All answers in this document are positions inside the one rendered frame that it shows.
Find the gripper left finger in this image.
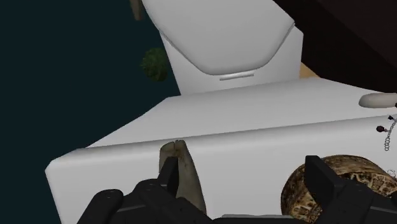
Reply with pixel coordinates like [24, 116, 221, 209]
[76, 156, 216, 224]

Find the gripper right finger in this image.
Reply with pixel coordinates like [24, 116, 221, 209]
[304, 155, 397, 224]

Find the beige tapered object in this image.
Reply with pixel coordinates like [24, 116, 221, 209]
[158, 139, 207, 216]

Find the brown patterned round container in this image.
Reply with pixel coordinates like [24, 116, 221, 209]
[280, 154, 397, 224]

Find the pale oval object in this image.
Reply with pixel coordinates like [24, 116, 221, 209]
[358, 92, 397, 109]

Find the green round plant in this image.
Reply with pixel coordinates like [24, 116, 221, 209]
[139, 46, 170, 83]

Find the brown wooden piece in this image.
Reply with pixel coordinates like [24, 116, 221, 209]
[129, 0, 144, 22]

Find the silver chain with dark beads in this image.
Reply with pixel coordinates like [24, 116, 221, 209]
[375, 114, 397, 152]

